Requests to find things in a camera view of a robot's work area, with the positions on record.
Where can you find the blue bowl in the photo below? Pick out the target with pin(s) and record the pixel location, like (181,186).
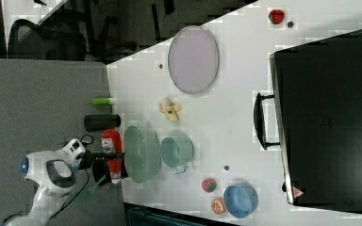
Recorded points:
(240,200)

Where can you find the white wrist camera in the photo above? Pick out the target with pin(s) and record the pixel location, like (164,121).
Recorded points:
(74,150)

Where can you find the red strawberry toy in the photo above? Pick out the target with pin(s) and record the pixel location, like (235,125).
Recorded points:
(209,185)

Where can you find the green spatula handle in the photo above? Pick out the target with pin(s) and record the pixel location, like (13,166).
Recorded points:
(89,192)

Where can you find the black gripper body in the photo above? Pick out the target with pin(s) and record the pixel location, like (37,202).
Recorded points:
(87,160)

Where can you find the lilac round plate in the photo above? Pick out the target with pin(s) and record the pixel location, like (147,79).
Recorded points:
(193,60)

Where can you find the red tomato toy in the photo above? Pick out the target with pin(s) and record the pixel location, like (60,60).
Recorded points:
(276,16)

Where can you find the orange slice toy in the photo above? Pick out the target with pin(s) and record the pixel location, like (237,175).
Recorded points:
(218,206)

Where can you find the green perforated strainer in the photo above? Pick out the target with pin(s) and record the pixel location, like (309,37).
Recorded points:
(142,156)

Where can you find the small black cup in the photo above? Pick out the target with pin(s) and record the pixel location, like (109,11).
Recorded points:
(94,123)

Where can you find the red ketchup bottle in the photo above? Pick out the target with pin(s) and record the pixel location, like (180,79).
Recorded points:
(112,143)

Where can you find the green pear toy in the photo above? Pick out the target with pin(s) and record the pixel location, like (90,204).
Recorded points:
(103,101)

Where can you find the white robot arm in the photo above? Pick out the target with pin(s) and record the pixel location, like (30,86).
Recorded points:
(54,173)

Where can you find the green mug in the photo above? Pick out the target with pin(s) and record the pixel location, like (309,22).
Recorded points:
(176,152)

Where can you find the black office chair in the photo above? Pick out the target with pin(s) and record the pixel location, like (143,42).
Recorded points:
(31,41)

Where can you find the yellow banana peel toy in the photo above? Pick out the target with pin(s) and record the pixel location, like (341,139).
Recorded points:
(170,110)

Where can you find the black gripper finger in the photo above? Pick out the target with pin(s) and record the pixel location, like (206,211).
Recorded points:
(110,156)

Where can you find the black toaster oven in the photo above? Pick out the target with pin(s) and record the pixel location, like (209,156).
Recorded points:
(317,92)

